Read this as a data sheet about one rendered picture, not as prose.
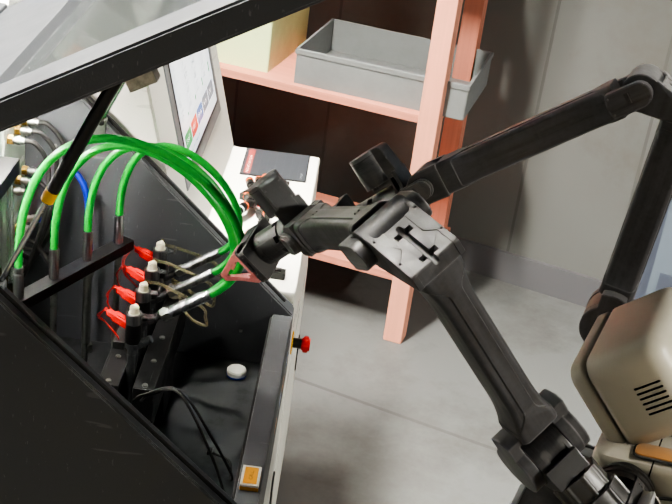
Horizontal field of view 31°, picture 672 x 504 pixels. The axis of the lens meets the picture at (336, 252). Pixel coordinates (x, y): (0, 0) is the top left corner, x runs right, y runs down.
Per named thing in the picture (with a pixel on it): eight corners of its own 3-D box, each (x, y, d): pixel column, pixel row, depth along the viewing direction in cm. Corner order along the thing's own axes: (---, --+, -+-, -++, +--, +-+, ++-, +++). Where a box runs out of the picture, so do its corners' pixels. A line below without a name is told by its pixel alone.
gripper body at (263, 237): (233, 257, 196) (264, 237, 192) (255, 220, 204) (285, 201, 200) (261, 285, 198) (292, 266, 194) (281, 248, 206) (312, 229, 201)
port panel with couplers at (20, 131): (21, 270, 227) (20, 114, 213) (2, 267, 227) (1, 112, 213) (40, 238, 239) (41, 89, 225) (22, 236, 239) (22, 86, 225)
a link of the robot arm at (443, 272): (392, 268, 140) (456, 212, 142) (336, 234, 151) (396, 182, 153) (546, 502, 163) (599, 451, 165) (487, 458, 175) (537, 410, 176)
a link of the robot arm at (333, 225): (376, 278, 149) (441, 220, 151) (346, 241, 148) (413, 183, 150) (292, 264, 190) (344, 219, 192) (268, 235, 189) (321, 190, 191)
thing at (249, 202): (279, 229, 270) (282, 206, 268) (231, 222, 270) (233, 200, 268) (289, 186, 291) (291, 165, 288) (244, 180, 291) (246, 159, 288)
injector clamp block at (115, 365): (150, 460, 218) (154, 389, 211) (94, 453, 218) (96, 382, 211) (182, 357, 248) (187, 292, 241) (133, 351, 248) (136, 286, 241)
